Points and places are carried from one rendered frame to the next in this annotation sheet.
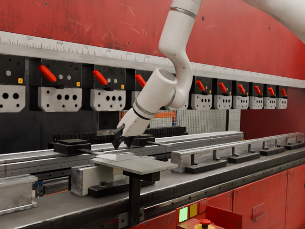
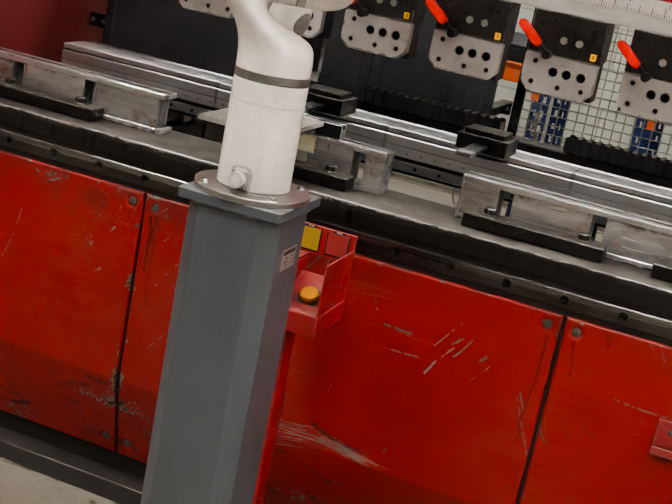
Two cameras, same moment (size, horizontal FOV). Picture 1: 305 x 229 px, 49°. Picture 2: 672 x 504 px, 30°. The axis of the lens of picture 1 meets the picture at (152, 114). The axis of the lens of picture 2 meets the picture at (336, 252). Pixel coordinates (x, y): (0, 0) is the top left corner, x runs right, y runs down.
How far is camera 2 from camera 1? 2.45 m
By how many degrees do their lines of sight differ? 66
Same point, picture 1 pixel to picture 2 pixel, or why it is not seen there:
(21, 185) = (145, 97)
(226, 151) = (655, 242)
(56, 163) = not seen: hidden behind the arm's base
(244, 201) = (615, 376)
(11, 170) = (223, 101)
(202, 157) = (542, 214)
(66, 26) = not seen: outside the picture
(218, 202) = (496, 314)
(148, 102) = not seen: hidden behind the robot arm
